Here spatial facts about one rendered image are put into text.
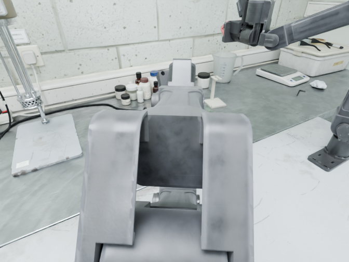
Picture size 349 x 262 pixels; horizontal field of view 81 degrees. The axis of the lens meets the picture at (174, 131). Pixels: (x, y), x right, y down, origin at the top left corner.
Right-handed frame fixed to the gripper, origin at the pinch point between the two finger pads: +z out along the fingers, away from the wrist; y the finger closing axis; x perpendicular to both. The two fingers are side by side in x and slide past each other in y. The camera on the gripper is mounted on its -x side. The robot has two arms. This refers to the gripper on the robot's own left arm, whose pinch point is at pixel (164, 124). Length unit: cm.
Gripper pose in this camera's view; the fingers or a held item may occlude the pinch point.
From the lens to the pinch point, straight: 59.0
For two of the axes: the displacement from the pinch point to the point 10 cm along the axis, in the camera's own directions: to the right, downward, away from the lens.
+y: -9.6, 1.7, -2.4
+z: -2.2, 1.1, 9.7
